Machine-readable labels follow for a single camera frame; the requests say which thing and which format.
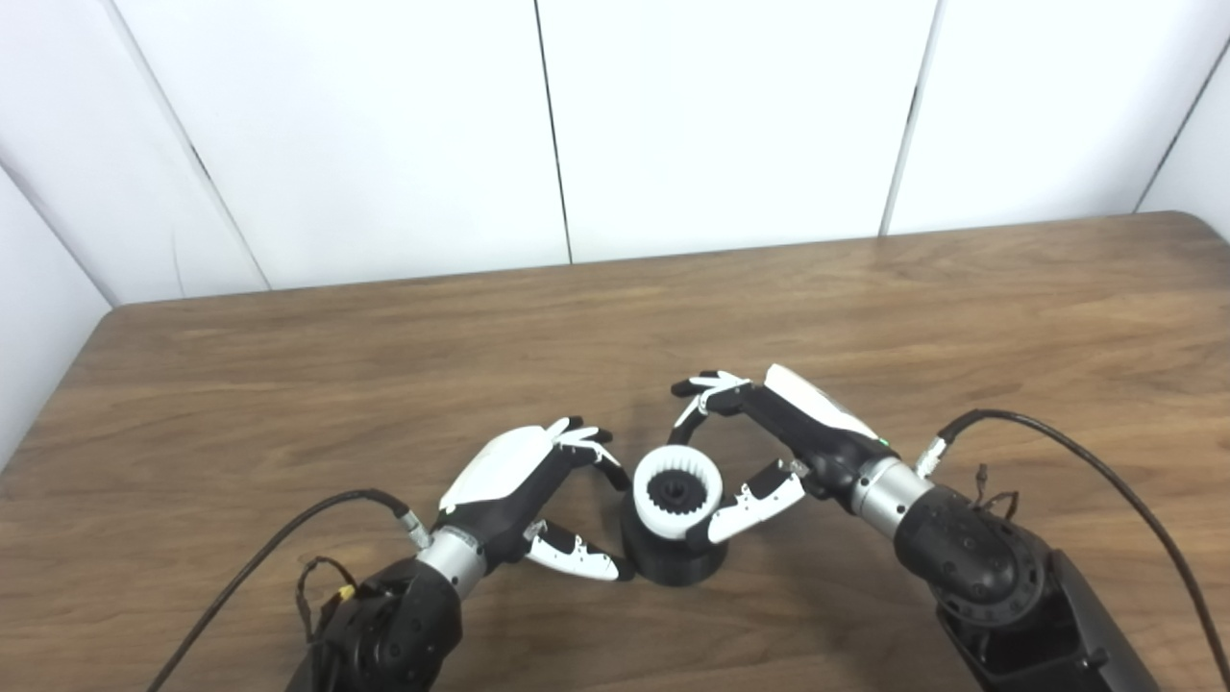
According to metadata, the round black plastic part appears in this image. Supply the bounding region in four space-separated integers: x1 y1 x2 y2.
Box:
620 468 729 586

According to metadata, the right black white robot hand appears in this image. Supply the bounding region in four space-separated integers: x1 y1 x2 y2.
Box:
671 363 890 551

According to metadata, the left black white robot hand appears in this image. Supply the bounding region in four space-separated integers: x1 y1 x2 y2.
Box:
437 416 637 582

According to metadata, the white toothed plastic ring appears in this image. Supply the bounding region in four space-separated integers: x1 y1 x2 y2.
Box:
631 446 724 540

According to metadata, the thin wire with yellow connector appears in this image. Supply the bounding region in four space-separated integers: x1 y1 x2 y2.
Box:
295 556 358 645

